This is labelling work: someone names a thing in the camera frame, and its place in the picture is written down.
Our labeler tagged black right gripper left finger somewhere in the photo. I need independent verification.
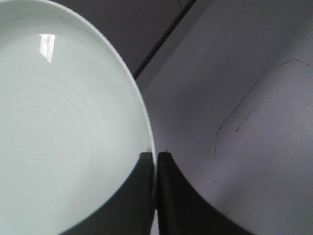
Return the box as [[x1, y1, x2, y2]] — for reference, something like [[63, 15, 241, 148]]
[[62, 152, 155, 235]]

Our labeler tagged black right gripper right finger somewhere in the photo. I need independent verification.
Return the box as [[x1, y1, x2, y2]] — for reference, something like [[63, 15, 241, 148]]
[[156, 152, 251, 235]]

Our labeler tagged light green round plate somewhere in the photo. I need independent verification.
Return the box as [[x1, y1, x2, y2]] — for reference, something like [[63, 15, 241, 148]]
[[0, 0, 155, 235]]

